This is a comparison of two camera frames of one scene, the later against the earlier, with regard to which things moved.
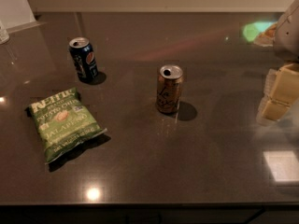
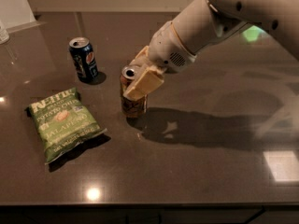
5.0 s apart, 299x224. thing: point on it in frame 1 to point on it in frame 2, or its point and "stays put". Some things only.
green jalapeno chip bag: [64, 123] stays put
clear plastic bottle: [4, 36] stays put
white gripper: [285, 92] to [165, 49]
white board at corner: [16, 12] stays put
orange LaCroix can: [169, 88] to [130, 106]
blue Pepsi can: [84, 59] stays put
